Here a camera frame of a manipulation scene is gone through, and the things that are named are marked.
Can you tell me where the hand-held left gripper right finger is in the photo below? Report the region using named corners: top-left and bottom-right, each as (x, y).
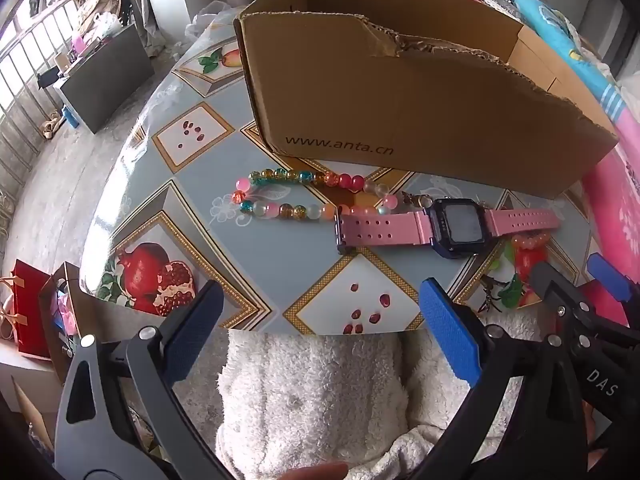
top-left (415, 276), bottom-right (589, 480)

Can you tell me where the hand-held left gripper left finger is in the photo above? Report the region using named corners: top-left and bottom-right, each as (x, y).
top-left (54, 279), bottom-right (226, 480)

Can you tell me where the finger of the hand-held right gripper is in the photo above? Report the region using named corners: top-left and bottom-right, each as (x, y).
top-left (586, 252), bottom-right (640, 313)
top-left (529, 259), bottom-right (593, 333)

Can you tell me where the pink strap smart watch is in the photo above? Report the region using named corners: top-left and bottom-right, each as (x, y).
top-left (336, 197), bottom-right (561, 260)

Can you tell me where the multicoloured glass bead bracelet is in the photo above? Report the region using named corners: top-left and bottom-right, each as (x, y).
top-left (231, 167), bottom-right (399, 222)

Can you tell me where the brown cardboard box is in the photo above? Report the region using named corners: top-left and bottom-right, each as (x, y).
top-left (234, 0), bottom-right (621, 200)

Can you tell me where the person's left hand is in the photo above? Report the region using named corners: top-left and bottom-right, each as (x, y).
top-left (277, 461), bottom-right (350, 480)

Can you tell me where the small dark metal ornament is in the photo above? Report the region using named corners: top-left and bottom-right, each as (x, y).
top-left (477, 280), bottom-right (506, 313)

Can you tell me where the white fluffy garment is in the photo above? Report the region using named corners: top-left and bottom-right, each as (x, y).
top-left (217, 332), bottom-right (526, 480)

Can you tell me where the brown paper bag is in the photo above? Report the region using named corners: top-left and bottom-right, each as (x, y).
top-left (39, 261), bottom-right (91, 386)

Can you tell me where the red gift bag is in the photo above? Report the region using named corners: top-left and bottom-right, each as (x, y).
top-left (0, 259), bottom-right (53, 361)

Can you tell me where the light blue blanket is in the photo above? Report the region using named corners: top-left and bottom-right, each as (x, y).
top-left (515, 0), bottom-right (632, 121)

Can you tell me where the grey cabinet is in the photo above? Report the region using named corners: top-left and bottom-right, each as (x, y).
top-left (54, 22), bottom-right (155, 135)

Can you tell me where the grey lace cushion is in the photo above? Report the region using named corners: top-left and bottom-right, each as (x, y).
top-left (465, 0), bottom-right (518, 16)

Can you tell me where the white plastic bag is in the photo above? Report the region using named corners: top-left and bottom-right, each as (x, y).
top-left (185, 2), bottom-right (236, 41)

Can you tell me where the metal balcony railing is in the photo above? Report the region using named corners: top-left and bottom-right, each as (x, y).
top-left (0, 0), bottom-right (101, 186)

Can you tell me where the tan woven pile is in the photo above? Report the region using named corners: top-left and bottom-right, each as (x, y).
top-left (77, 0), bottom-right (132, 28)

